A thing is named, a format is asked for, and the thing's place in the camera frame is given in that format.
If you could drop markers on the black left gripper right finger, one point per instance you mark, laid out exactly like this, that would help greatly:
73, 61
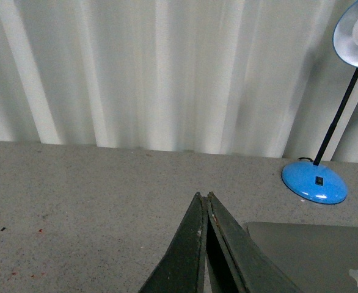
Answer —
235, 262

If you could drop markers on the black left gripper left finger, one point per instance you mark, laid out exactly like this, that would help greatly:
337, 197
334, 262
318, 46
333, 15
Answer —
182, 268

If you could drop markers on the grey laptop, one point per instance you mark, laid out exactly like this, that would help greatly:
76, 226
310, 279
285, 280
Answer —
317, 258

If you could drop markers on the blue desk lamp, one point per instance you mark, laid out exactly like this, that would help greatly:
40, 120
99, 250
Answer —
310, 179

